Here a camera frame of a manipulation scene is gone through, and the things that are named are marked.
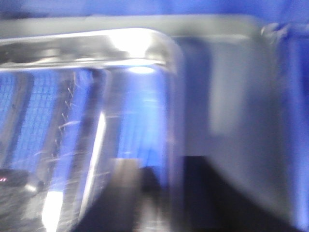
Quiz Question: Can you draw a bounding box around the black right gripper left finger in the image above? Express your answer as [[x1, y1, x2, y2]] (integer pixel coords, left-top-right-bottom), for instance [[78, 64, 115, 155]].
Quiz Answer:
[[74, 166, 163, 232]]

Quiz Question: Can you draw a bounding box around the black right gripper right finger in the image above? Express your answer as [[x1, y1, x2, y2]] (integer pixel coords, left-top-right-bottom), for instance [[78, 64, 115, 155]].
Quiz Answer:
[[184, 156, 297, 232]]

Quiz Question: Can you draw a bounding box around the silver metal tray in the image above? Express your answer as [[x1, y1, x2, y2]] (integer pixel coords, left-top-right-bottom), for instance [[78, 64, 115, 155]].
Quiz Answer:
[[0, 15, 295, 232], [0, 28, 183, 232]]

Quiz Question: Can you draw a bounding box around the large blue plastic bin centre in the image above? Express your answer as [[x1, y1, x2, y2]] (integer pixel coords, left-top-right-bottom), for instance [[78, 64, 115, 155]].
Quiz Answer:
[[0, 0, 309, 219]]

